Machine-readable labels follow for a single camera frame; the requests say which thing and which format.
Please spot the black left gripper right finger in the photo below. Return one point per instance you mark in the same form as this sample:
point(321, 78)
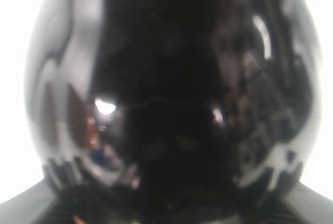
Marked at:
point(306, 204)

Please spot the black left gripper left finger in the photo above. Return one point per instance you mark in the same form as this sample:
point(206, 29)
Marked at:
point(32, 204)

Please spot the dark soy sauce bottle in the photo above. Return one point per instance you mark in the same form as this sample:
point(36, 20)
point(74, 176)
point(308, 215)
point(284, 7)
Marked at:
point(172, 111)

